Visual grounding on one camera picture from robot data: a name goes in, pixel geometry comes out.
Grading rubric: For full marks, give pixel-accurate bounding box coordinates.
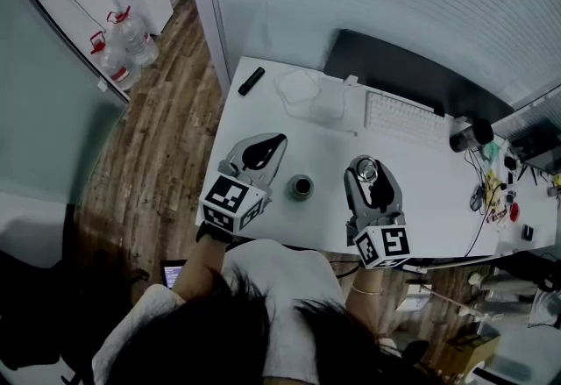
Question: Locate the white keyboard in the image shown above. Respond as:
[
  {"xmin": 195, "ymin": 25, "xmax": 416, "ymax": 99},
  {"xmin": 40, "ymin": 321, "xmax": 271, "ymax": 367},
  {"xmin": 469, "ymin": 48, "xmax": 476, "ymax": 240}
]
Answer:
[{"xmin": 364, "ymin": 89, "xmax": 449, "ymax": 148}]

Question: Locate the clear water bottle red cap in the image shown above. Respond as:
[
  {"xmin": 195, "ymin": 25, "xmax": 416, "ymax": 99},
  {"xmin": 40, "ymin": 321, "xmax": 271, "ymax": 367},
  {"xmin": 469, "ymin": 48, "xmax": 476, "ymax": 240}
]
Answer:
[
  {"xmin": 89, "ymin": 30, "xmax": 143, "ymax": 92},
  {"xmin": 106, "ymin": 5, "xmax": 160, "ymax": 68}
]

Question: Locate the small metal jar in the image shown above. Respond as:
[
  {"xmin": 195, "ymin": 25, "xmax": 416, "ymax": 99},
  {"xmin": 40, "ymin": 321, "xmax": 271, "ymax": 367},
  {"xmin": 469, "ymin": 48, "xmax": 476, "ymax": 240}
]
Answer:
[{"xmin": 286, "ymin": 174, "xmax": 315, "ymax": 203}]

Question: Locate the black stick-shaped device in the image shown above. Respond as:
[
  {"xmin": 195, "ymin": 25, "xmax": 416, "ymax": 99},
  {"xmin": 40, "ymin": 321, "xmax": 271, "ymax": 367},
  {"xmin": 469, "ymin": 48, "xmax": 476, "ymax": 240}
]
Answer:
[{"xmin": 237, "ymin": 66, "xmax": 266, "ymax": 96}]

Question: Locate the black laptop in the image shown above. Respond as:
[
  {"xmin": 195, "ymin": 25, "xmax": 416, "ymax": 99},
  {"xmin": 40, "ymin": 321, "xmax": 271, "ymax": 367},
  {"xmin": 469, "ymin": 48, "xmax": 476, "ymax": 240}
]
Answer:
[{"xmin": 509, "ymin": 128, "xmax": 561, "ymax": 175}]

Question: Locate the person's white shirt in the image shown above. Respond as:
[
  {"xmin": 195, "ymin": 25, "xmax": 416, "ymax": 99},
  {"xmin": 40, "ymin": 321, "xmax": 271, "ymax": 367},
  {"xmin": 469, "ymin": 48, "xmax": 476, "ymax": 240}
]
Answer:
[{"xmin": 91, "ymin": 239, "xmax": 347, "ymax": 385}]

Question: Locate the phone with lit screen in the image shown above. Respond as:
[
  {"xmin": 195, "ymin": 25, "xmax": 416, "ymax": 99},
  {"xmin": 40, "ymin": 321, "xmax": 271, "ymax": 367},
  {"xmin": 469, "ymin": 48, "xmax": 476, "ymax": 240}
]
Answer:
[{"xmin": 160, "ymin": 259, "xmax": 188, "ymax": 290}]

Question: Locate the white flat square pad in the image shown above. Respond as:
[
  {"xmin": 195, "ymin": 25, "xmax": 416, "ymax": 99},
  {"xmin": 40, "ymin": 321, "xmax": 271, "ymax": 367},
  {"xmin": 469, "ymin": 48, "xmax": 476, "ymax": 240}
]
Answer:
[{"xmin": 310, "ymin": 77, "xmax": 348, "ymax": 122}]

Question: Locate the white cable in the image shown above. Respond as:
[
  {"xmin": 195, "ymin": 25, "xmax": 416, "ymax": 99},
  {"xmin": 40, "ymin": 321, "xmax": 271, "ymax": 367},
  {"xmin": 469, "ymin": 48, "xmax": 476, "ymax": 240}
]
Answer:
[{"xmin": 273, "ymin": 68, "xmax": 359, "ymax": 137}]

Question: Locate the black oval pad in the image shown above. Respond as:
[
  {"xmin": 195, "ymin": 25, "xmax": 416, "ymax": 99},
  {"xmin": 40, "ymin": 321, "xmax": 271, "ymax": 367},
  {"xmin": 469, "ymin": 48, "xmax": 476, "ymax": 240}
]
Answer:
[{"xmin": 402, "ymin": 339, "xmax": 431, "ymax": 363}]

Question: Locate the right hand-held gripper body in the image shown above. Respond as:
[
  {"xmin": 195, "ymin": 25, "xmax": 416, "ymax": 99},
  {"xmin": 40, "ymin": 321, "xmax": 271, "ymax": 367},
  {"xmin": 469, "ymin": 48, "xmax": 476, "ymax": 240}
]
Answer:
[{"xmin": 345, "ymin": 207, "xmax": 414, "ymax": 272}]

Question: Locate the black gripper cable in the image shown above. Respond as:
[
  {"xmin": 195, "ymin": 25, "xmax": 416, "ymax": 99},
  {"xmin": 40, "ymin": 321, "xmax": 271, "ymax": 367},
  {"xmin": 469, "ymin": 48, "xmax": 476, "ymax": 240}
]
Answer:
[{"xmin": 334, "ymin": 261, "xmax": 359, "ymax": 280}]

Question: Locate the cardboard box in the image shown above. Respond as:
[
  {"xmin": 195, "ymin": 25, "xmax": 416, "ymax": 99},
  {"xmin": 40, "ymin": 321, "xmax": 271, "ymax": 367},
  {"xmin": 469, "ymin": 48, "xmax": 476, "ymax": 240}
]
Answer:
[{"xmin": 442, "ymin": 332, "xmax": 501, "ymax": 381}]

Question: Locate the black power cable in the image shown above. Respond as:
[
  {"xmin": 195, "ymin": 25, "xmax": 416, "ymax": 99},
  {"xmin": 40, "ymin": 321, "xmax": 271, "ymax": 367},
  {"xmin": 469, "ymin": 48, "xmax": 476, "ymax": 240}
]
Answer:
[{"xmin": 464, "ymin": 207, "xmax": 490, "ymax": 260}]

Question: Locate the person's right forearm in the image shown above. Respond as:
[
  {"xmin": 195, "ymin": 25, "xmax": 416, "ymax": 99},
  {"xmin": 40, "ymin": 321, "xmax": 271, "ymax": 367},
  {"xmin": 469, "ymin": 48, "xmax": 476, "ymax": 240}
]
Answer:
[{"xmin": 344, "ymin": 267, "xmax": 383, "ymax": 332}]

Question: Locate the black office chair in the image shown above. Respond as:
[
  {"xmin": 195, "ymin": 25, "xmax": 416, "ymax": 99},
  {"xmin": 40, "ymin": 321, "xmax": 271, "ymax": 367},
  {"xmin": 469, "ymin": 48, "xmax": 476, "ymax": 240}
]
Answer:
[{"xmin": 0, "ymin": 248, "xmax": 151, "ymax": 376}]

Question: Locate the person's left forearm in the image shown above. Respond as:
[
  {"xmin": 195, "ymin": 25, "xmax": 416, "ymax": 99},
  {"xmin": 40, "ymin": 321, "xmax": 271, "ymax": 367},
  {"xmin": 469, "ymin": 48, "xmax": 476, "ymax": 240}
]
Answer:
[{"xmin": 172, "ymin": 238, "xmax": 230, "ymax": 302}]

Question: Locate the teal cloth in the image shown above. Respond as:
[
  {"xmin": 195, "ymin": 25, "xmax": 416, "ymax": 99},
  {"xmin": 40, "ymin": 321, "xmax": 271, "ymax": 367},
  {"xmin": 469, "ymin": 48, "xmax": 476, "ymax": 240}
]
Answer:
[{"xmin": 479, "ymin": 141, "xmax": 501, "ymax": 166}]

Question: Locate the white rounded square device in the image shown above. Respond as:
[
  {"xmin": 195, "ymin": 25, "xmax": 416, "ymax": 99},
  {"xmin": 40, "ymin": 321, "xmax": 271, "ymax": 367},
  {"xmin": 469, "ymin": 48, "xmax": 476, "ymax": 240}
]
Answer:
[{"xmin": 274, "ymin": 68, "xmax": 319, "ymax": 106}]

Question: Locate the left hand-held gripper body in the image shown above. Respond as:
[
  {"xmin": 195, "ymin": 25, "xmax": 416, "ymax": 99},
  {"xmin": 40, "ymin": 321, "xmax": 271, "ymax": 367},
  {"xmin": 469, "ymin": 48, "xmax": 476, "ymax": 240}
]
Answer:
[{"xmin": 198, "ymin": 159, "xmax": 275, "ymax": 233}]

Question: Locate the black cylinder speaker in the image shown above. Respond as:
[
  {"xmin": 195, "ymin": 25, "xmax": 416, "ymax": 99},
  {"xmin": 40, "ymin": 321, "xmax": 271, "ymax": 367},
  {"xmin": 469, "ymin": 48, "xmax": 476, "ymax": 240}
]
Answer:
[{"xmin": 449, "ymin": 117, "xmax": 495, "ymax": 153}]

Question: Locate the black wrist strap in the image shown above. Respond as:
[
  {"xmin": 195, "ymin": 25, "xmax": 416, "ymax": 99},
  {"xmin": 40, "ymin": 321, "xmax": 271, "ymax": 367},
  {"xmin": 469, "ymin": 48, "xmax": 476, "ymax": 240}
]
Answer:
[{"xmin": 195, "ymin": 220, "xmax": 234, "ymax": 245}]

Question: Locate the black monitor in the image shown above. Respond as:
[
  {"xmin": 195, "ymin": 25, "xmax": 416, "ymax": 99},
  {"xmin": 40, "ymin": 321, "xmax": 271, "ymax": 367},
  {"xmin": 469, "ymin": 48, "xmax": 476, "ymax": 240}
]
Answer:
[{"xmin": 323, "ymin": 28, "xmax": 515, "ymax": 126}]

